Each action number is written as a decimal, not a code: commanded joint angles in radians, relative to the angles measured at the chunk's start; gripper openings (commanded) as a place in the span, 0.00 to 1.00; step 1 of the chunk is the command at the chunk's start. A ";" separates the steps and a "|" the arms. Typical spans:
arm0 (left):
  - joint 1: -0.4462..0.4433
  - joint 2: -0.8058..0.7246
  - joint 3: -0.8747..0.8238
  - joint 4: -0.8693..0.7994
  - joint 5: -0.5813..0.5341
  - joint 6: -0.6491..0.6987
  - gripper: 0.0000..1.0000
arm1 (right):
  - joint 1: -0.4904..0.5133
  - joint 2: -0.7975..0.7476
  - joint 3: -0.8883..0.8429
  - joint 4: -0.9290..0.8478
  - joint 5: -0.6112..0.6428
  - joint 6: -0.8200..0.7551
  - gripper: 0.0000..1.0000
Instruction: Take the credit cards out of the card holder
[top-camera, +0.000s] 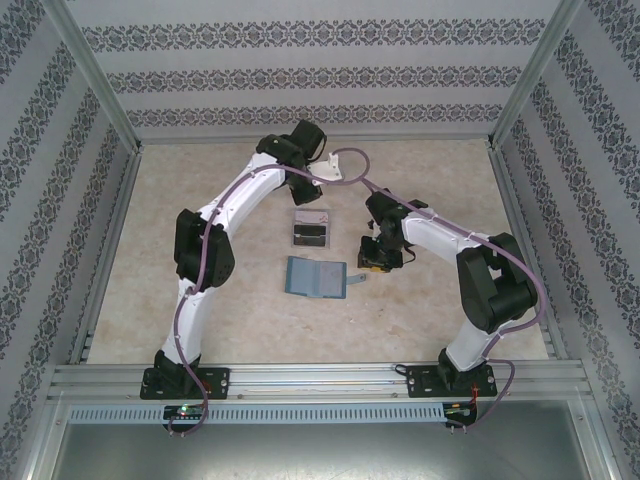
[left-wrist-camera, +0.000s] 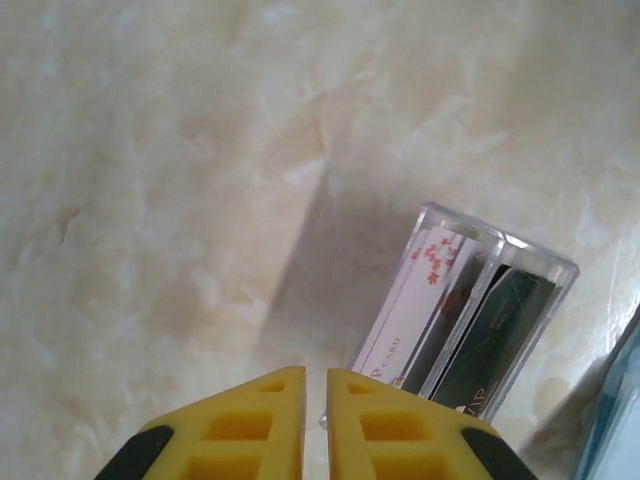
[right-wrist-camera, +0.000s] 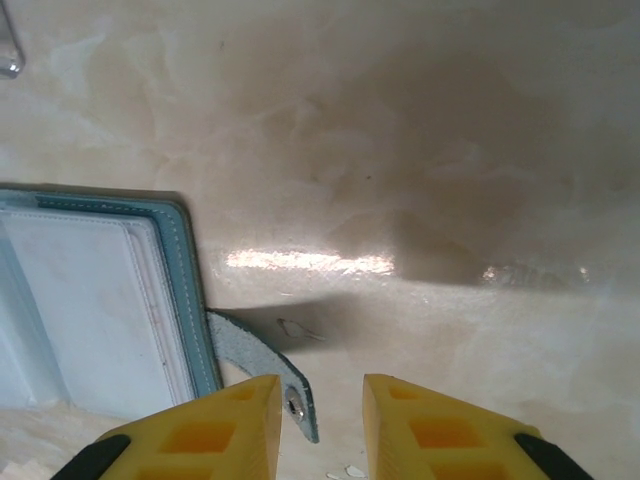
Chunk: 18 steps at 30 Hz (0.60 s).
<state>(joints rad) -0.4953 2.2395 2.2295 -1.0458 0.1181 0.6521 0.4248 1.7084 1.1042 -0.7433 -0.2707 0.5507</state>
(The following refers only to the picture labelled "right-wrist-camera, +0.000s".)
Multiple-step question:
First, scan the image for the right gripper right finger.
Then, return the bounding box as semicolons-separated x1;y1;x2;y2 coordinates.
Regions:
362;373;604;480

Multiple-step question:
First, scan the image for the blue leather card holder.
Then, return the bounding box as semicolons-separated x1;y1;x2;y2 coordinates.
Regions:
0;187;321;444

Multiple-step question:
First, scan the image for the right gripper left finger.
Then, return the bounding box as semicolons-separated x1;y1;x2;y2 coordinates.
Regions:
49;373;284;480

